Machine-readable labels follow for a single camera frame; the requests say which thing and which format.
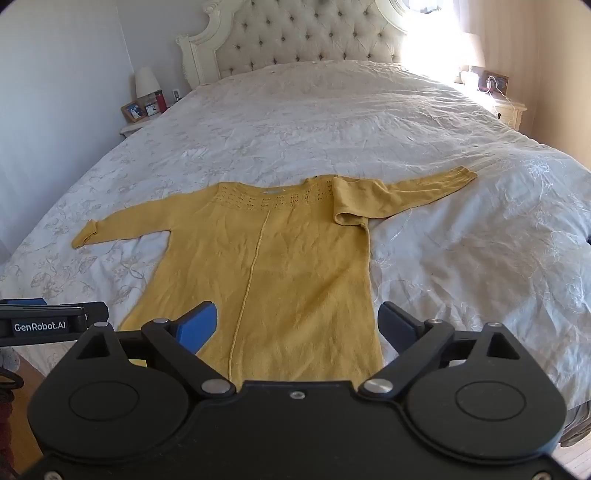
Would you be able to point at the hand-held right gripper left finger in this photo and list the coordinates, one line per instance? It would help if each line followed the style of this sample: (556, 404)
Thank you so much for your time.
(198, 328)

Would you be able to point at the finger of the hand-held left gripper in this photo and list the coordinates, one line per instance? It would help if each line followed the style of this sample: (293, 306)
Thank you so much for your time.
(23, 302)

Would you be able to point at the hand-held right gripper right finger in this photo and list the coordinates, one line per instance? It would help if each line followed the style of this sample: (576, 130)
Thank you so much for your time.
(396, 328)

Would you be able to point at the yellow knitted sweater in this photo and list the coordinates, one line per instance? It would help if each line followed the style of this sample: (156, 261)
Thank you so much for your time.
(300, 277)

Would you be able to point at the red knitted cloth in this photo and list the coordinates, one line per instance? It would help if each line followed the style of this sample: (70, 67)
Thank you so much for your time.
(7, 434)

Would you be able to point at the cream nightstand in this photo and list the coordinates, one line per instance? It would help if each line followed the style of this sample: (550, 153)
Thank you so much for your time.
(508, 113)
(131, 130)

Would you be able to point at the small alarm clock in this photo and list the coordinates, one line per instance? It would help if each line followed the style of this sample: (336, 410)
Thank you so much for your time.
(151, 109)

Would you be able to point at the bed with white bedspread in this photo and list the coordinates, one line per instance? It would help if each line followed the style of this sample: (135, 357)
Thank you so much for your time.
(323, 115)

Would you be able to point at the red bottle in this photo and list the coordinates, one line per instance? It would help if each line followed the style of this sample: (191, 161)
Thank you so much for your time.
(160, 101)

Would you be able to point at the white shade table lamp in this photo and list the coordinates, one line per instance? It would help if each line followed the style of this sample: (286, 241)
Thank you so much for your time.
(472, 50)
(147, 83)

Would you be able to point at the cream tufted headboard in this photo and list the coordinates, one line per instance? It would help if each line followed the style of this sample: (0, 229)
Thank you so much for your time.
(300, 32)

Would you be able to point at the wooden photo frame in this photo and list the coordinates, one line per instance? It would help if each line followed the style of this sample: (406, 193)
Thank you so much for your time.
(134, 111)
(501, 81)

